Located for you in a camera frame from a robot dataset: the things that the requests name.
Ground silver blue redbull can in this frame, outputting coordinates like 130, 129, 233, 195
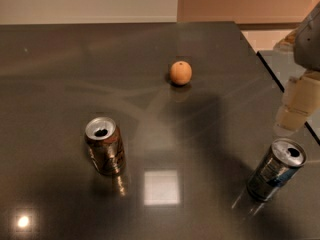
247, 138, 307, 202

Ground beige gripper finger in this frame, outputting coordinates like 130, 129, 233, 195
274, 70, 320, 137

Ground brown soda can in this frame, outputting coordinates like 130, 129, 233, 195
85, 117, 125, 175

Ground orange fruit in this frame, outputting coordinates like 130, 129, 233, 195
169, 61, 192, 86

